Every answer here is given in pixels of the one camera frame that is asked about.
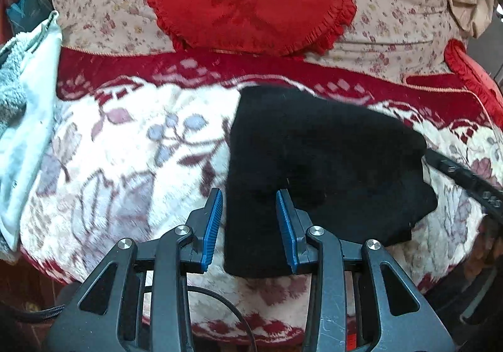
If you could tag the teal bag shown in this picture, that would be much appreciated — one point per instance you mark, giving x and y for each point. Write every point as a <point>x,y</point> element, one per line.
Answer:
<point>27,6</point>

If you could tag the black pants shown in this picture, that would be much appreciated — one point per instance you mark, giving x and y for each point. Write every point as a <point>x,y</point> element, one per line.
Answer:
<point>314,159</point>

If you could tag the light grey fluffy towel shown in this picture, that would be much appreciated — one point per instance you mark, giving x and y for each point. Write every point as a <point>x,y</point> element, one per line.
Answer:
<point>10,88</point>

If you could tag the small red frilled pillow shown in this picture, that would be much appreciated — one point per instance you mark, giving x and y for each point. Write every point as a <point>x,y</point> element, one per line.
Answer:
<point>471,69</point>

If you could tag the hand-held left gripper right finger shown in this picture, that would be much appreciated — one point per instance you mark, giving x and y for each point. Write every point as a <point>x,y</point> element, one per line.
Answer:
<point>286,234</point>

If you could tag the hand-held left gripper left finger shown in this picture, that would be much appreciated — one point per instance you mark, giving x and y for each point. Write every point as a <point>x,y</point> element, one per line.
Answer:
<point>210,234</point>

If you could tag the red and white floral blanket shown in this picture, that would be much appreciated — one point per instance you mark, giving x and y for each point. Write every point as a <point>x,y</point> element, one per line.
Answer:
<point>137,163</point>

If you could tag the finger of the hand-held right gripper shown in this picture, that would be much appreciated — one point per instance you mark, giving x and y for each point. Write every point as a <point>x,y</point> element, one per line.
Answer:
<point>467,181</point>

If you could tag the pink floral duvet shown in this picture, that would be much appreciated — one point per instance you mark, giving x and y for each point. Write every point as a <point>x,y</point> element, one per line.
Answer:
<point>393,22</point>

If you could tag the white cloth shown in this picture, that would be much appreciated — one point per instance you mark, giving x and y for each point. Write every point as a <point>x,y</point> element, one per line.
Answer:
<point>35,100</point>

